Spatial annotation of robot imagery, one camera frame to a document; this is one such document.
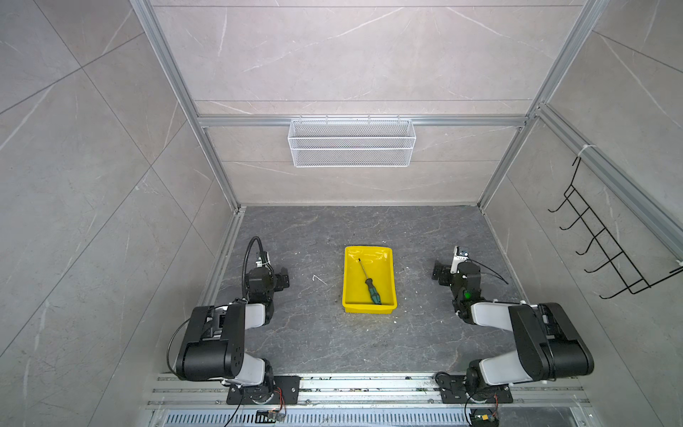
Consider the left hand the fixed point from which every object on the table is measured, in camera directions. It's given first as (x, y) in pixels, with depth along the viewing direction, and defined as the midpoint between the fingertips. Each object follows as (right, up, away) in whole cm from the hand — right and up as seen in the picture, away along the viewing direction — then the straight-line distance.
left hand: (272, 266), depth 94 cm
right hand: (+65, +2, -1) cm, 65 cm away
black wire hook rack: (+94, +9, -28) cm, 99 cm away
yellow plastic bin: (+40, 0, +5) cm, 40 cm away
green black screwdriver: (+36, -8, -4) cm, 37 cm away
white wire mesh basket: (+29, +47, +6) cm, 55 cm away
